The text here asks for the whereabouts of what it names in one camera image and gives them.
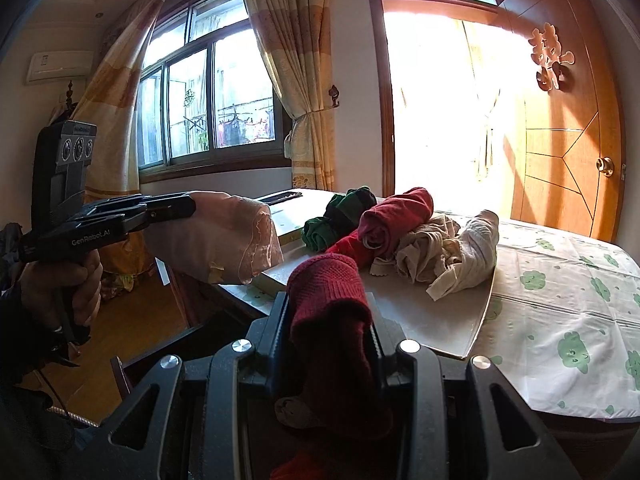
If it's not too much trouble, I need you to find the white green-printed tablecloth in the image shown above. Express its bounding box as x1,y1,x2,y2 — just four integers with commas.
220,215,640,418

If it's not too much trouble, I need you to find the beige tied curtain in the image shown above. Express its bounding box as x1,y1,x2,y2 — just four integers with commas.
235,0,337,193

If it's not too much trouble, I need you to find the paper door decoration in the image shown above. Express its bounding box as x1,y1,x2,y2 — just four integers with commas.
529,23,576,93

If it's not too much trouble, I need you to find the white air conditioner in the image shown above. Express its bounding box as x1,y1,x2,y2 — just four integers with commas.
26,50,96,85

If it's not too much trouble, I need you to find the beige underwear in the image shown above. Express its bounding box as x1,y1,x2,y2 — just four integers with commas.
370,214,463,286

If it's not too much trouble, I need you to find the green black underwear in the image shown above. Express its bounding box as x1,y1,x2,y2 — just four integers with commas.
302,186,377,252

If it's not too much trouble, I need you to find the person's left hand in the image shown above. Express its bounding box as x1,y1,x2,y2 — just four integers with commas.
19,249,104,337

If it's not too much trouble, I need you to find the orange wooden door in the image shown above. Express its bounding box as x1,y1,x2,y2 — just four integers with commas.
500,0,626,246

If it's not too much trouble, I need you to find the orange striped curtain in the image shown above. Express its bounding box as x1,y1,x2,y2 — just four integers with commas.
80,0,173,281

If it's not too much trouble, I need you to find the pink underwear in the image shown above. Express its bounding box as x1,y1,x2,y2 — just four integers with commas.
142,191,285,285

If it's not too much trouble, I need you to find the black flat object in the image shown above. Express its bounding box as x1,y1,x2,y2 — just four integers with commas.
256,190,307,206

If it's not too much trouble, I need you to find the dark wooden coat stand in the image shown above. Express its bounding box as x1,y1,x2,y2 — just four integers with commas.
47,80,81,126

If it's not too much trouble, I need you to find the braided cable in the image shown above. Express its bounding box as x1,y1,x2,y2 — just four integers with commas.
37,367,101,430

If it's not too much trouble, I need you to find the sliding glass window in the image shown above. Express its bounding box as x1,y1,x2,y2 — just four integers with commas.
135,0,293,171

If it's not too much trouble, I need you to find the white dotted underwear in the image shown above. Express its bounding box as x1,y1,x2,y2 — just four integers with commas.
425,210,501,303

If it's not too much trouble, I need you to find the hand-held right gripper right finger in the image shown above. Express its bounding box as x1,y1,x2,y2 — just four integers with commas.
367,317,576,480

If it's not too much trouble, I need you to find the red knit underwear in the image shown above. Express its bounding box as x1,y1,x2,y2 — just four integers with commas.
270,253,396,480

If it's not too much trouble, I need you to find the wooden table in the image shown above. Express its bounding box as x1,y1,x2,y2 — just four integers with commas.
155,257,640,480

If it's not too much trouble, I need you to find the dark red white-banded underwear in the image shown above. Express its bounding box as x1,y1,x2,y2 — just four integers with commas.
357,187,435,263

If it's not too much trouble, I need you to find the wooden door frame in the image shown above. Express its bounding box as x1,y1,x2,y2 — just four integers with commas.
362,0,506,201

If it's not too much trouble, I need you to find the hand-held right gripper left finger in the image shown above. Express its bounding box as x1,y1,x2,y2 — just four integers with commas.
82,290,301,480

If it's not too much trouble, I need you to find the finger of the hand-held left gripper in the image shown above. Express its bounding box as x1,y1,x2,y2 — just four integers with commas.
92,211,168,241
70,192,197,221

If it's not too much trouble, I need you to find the white board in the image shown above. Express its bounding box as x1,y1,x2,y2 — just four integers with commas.
220,188,501,359

